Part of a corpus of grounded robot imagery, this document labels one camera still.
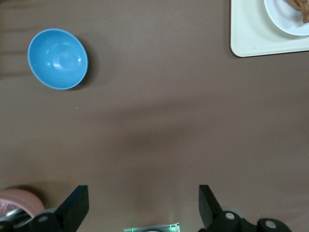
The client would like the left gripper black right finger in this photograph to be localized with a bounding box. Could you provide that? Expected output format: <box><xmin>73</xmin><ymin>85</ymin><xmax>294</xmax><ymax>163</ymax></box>
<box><xmin>198</xmin><ymin>184</ymin><xmax>256</xmax><ymax>232</ymax></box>

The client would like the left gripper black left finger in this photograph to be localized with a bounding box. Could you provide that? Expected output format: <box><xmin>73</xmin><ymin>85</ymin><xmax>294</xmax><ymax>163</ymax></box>
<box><xmin>28</xmin><ymin>185</ymin><xmax>89</xmax><ymax>232</ymax></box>

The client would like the white round plate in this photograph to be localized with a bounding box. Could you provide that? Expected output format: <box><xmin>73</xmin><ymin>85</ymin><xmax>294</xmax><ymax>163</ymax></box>
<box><xmin>263</xmin><ymin>0</ymin><xmax>309</xmax><ymax>36</ymax></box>

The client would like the plain bread slice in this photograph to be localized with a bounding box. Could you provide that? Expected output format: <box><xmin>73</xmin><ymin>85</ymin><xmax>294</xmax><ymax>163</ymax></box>
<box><xmin>284</xmin><ymin>0</ymin><xmax>309</xmax><ymax>13</ymax></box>

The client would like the pink bowl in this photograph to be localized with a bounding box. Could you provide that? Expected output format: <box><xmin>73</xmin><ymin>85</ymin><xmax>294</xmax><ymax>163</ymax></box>
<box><xmin>0</xmin><ymin>188</ymin><xmax>44</xmax><ymax>218</ymax></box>

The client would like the blue bowl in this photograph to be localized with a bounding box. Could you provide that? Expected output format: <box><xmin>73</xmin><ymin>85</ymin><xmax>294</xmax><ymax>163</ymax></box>
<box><xmin>27</xmin><ymin>28</ymin><xmax>89</xmax><ymax>91</ymax></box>

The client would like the cream bear print tray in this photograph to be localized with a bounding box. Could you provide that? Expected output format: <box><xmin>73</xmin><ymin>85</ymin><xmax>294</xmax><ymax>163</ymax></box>
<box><xmin>230</xmin><ymin>0</ymin><xmax>309</xmax><ymax>58</ymax></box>

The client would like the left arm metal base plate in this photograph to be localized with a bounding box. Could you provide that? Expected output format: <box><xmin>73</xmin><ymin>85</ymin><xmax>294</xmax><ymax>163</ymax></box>
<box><xmin>123</xmin><ymin>222</ymin><xmax>181</xmax><ymax>232</ymax></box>

